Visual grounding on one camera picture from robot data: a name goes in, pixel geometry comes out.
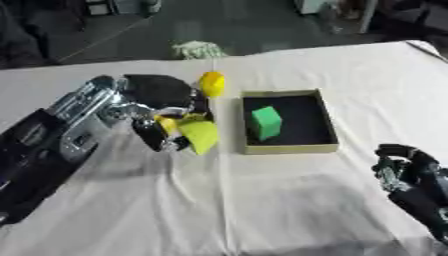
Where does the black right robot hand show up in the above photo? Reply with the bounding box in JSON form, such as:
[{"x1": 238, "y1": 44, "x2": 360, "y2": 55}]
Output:
[{"x1": 372, "y1": 143, "x2": 448, "y2": 246}]

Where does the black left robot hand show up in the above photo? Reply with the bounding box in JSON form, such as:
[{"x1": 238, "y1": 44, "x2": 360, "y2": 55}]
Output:
[{"x1": 119, "y1": 73, "x2": 216, "y2": 153}]

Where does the tan cardboard box black inside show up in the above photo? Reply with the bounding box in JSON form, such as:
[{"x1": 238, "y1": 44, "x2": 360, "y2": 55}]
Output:
[{"x1": 239, "y1": 88, "x2": 342, "y2": 156}]

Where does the yellow round toy fruit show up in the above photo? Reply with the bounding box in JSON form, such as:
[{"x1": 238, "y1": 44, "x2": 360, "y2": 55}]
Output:
[{"x1": 197, "y1": 70, "x2": 228, "y2": 98}]

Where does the green white checked cloth bundle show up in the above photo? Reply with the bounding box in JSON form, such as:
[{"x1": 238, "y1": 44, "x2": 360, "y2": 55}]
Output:
[{"x1": 171, "y1": 40, "x2": 228, "y2": 61}]

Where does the green rectangular block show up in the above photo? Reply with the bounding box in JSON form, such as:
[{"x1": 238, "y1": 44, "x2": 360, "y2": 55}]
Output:
[{"x1": 250, "y1": 105, "x2": 284, "y2": 142}]

